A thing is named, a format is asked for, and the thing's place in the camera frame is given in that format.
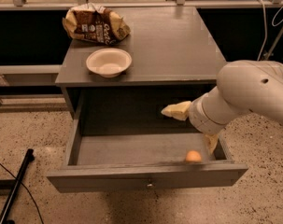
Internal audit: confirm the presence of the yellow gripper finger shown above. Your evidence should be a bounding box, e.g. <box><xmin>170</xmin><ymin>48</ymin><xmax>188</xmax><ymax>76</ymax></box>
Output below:
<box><xmin>205</xmin><ymin>134</ymin><xmax>219</xmax><ymax>154</ymax></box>
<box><xmin>161</xmin><ymin>101</ymin><xmax>191</xmax><ymax>120</ymax></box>

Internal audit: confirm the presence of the orange fruit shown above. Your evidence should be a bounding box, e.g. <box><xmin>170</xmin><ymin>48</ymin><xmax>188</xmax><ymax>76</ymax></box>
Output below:
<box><xmin>185</xmin><ymin>150</ymin><xmax>202</xmax><ymax>162</ymax></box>

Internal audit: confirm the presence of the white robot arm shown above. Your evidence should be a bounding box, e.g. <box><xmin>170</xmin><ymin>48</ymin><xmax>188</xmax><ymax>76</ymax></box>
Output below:
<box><xmin>162</xmin><ymin>60</ymin><xmax>283</xmax><ymax>151</ymax></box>

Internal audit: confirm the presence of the grey open top drawer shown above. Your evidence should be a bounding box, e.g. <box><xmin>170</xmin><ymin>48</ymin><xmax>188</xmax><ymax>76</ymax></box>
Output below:
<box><xmin>47</xmin><ymin>118</ymin><xmax>248</xmax><ymax>192</ymax></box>

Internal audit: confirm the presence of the grey wooden cabinet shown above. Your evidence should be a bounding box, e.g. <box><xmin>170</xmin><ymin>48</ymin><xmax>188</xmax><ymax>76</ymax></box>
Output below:
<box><xmin>56</xmin><ymin>7</ymin><xmax>227</xmax><ymax>124</ymax></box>

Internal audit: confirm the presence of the white paper bowl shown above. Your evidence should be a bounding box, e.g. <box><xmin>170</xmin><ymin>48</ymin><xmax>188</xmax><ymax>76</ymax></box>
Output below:
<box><xmin>86</xmin><ymin>49</ymin><xmax>133</xmax><ymax>78</ymax></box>

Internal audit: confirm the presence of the brown chip bag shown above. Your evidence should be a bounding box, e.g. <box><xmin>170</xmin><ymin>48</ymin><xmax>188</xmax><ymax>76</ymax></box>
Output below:
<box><xmin>63</xmin><ymin>3</ymin><xmax>131</xmax><ymax>45</ymax></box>

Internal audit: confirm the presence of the black stand leg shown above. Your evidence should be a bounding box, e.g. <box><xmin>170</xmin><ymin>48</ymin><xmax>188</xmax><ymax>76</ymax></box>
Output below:
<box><xmin>0</xmin><ymin>148</ymin><xmax>35</xmax><ymax>224</ymax></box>

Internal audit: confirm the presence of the white hanging cable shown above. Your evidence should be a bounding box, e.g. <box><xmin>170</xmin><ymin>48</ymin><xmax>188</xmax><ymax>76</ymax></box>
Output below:
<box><xmin>255</xmin><ymin>0</ymin><xmax>283</xmax><ymax>63</ymax></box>

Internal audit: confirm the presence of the thin black floor cable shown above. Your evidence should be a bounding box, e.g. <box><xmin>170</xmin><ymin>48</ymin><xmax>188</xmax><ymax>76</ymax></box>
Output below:
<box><xmin>0</xmin><ymin>153</ymin><xmax>46</xmax><ymax>224</ymax></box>

